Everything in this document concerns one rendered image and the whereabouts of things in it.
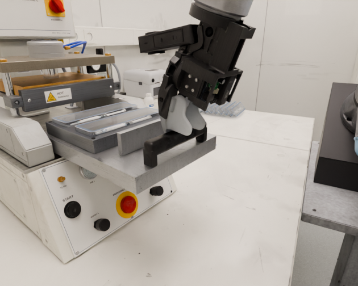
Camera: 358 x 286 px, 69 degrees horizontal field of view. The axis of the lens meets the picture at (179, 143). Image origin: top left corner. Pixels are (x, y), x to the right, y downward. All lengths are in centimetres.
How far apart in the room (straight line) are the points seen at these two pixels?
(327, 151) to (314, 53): 211
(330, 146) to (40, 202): 75
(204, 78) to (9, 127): 38
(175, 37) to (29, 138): 33
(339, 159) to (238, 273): 46
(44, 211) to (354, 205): 73
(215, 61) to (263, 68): 261
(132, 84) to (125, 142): 128
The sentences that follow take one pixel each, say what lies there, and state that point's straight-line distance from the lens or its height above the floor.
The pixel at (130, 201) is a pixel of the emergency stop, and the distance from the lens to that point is 63.
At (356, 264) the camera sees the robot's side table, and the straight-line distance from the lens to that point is 109.
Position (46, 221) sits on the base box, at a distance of 57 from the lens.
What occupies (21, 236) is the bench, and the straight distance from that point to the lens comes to 70.
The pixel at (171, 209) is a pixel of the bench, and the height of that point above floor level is 75.
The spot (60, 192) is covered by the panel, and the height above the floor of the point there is 87.
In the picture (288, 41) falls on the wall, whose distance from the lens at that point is 291.
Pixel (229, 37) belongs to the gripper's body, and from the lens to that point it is 35.
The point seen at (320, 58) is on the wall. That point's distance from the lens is 290.
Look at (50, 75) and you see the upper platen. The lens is 74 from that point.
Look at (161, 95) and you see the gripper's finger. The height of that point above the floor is 108.
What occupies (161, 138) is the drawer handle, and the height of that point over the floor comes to 101.
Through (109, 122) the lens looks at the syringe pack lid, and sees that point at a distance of 51.
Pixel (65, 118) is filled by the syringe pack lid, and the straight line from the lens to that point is 57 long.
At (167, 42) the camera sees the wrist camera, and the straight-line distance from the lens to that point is 40.
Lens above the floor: 115
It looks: 22 degrees down
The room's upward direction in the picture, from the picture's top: straight up
